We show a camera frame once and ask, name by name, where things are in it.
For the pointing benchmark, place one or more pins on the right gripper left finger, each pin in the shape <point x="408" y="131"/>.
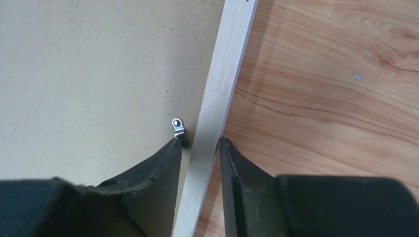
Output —
<point x="139" y="202"/>

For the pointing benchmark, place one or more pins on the brown backing board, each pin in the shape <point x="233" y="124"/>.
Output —
<point x="91" y="88"/>

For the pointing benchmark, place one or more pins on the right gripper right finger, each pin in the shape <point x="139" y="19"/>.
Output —
<point x="256" y="204"/>

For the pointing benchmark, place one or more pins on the light wooden picture frame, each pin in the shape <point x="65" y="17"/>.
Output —
<point x="232" y="39"/>

